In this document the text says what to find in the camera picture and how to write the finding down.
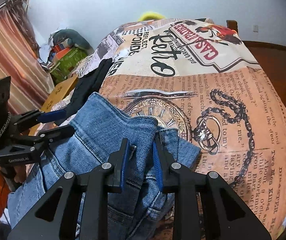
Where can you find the yellow foam tube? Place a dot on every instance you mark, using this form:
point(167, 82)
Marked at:
point(147, 16)

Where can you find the pink striped curtain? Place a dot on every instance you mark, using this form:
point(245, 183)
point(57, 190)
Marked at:
point(19, 53)

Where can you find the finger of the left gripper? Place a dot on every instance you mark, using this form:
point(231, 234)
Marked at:
point(32, 118)
point(54, 135)

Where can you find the printed newspaper-pattern bedspread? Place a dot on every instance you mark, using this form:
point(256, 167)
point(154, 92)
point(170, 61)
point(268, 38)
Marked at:
point(200, 79)

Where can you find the wooden bed frame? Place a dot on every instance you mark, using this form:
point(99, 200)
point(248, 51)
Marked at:
point(233, 25)

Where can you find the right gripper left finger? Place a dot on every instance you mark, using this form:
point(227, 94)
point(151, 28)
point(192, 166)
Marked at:
point(76, 205)

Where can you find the blue denim jeans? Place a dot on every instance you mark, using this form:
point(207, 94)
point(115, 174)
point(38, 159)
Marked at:
point(99, 130)

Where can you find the black folded garment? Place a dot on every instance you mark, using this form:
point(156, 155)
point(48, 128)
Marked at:
point(85, 86)

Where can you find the person's left hand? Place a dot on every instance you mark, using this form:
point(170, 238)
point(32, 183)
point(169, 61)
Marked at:
point(16, 173)

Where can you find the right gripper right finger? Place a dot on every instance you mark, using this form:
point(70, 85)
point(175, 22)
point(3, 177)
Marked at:
point(204, 201)

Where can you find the wooden lap desk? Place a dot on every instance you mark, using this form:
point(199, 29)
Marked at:
point(53, 102)

